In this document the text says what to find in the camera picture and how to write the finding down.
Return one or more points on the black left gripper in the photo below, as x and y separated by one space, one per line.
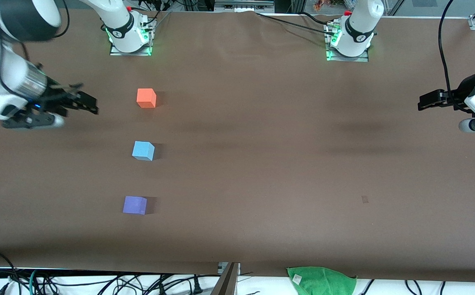
453 99

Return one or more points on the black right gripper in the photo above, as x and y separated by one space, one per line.
55 99

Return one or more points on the green cloth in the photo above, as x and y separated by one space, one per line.
321 280

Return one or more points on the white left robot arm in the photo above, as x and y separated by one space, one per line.
360 24

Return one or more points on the purple foam block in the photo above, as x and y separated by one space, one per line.
134 205

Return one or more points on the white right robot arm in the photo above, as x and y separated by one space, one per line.
12 73

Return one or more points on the blue foam block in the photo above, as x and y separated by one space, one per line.
143 150

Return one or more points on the grey metal equipment box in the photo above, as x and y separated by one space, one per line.
243 5

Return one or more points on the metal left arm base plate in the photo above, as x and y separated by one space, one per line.
360 58

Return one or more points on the orange foam block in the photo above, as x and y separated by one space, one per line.
145 98

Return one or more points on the brown table cover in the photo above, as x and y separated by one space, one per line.
237 225

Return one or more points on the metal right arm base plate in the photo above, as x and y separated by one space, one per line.
116 52

